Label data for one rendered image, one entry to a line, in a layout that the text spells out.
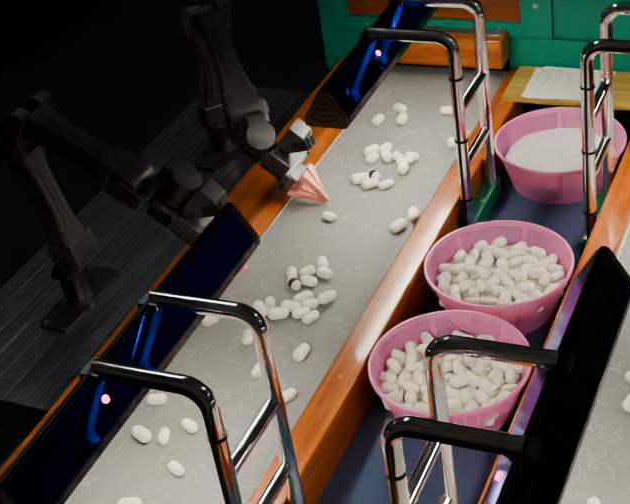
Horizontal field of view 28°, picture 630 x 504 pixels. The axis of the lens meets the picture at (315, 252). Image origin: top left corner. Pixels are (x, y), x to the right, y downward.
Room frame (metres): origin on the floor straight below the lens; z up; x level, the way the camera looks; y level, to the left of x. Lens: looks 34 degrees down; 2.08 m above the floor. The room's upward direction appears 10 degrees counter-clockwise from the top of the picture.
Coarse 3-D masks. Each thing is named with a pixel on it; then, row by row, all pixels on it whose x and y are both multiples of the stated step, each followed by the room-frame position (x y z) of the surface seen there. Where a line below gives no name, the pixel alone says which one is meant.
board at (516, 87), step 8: (520, 72) 2.50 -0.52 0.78; (528, 72) 2.49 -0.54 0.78; (616, 72) 2.43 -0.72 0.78; (624, 72) 2.42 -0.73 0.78; (512, 80) 2.47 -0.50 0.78; (520, 80) 2.46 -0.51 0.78; (528, 80) 2.46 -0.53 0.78; (616, 80) 2.39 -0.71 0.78; (624, 80) 2.38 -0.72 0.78; (512, 88) 2.43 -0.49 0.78; (520, 88) 2.43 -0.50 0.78; (616, 88) 2.35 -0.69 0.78; (624, 88) 2.35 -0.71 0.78; (504, 96) 2.40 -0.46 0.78; (512, 96) 2.40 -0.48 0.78; (520, 96) 2.39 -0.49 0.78; (616, 96) 2.32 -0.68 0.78; (624, 96) 2.31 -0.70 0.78; (552, 104) 2.35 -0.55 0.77; (560, 104) 2.34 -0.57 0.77; (568, 104) 2.33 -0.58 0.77; (576, 104) 2.33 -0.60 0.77; (616, 104) 2.29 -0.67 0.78; (624, 104) 2.28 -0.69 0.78
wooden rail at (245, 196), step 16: (336, 64) 2.72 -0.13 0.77; (304, 112) 2.51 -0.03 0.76; (288, 128) 2.45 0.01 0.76; (320, 128) 2.42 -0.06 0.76; (320, 144) 2.37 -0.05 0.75; (304, 160) 2.31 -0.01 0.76; (256, 176) 2.26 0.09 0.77; (272, 176) 2.25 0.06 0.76; (240, 192) 2.21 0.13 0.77; (256, 192) 2.20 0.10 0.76; (240, 208) 2.15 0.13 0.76; (256, 208) 2.14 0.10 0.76; (272, 208) 2.15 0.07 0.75; (256, 224) 2.09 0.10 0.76; (128, 320) 1.83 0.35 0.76; (112, 336) 1.79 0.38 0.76; (48, 416) 1.60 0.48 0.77; (32, 432) 1.57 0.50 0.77
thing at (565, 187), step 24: (528, 120) 2.32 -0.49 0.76; (576, 120) 2.30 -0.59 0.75; (600, 120) 2.27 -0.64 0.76; (504, 144) 2.26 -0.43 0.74; (624, 144) 2.14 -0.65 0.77; (600, 168) 2.09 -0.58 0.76; (528, 192) 2.14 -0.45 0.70; (552, 192) 2.10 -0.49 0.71; (576, 192) 2.09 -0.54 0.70; (600, 192) 2.12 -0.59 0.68
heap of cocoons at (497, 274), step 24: (480, 240) 1.93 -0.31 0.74; (504, 240) 1.92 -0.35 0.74; (456, 264) 1.86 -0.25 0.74; (480, 264) 1.85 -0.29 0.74; (504, 264) 1.84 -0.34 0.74; (528, 264) 1.83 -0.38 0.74; (552, 264) 1.82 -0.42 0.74; (456, 288) 1.79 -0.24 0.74; (480, 288) 1.78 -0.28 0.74; (504, 288) 1.77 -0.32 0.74; (528, 288) 1.76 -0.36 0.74; (552, 288) 1.75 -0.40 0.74
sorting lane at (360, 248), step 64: (384, 128) 2.42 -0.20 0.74; (448, 128) 2.37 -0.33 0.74; (384, 192) 2.16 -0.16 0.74; (256, 256) 2.01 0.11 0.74; (384, 256) 1.93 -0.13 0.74; (320, 320) 1.77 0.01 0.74; (256, 384) 1.63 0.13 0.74; (128, 448) 1.52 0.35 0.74; (192, 448) 1.50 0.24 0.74; (256, 448) 1.47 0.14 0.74
